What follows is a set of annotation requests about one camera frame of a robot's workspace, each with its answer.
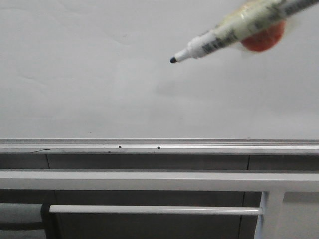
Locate red round magnet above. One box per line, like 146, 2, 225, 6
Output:
241, 21, 286, 52

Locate white whiteboard marker pen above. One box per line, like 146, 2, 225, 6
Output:
170, 0, 319, 64

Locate white whiteboard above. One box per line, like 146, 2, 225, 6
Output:
0, 0, 319, 154

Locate white horizontal rod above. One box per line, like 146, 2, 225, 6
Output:
49, 205, 264, 216

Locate white stand crossbar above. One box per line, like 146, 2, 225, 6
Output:
0, 170, 319, 192

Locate grey foam padded bar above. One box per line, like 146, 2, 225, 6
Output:
0, 203, 44, 231

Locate white stand upright post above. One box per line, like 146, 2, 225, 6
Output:
254, 191, 285, 239

